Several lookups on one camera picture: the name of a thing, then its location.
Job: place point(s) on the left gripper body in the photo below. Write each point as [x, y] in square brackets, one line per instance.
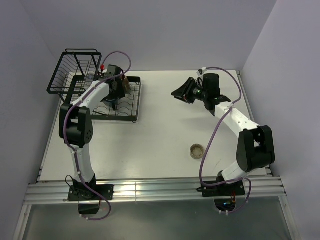
[119, 93]

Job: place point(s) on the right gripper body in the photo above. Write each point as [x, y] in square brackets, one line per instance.
[197, 92]

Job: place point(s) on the dark blue mug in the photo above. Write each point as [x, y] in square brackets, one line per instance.
[112, 103]

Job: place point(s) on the brown ribbed mug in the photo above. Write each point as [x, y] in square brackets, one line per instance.
[126, 84]

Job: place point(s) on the clear glass tumbler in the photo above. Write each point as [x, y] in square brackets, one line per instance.
[90, 77]

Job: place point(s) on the small beige stone bowl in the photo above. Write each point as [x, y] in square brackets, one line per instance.
[197, 151]

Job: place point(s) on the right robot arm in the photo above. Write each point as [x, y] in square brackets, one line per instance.
[255, 144]

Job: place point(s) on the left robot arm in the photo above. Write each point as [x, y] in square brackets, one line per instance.
[76, 130]

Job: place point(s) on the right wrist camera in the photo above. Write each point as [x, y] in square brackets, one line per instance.
[201, 72]

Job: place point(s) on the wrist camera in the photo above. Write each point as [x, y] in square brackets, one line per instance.
[103, 68]
[201, 72]

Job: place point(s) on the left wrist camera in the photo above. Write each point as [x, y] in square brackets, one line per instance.
[103, 68]

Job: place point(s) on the black wire dish rack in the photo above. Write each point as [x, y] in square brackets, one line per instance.
[69, 82]

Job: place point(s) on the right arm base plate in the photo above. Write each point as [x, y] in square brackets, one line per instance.
[223, 190]

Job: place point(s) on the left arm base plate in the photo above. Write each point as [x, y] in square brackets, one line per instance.
[84, 194]

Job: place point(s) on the aluminium mounting rail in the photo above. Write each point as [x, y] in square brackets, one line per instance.
[150, 190]

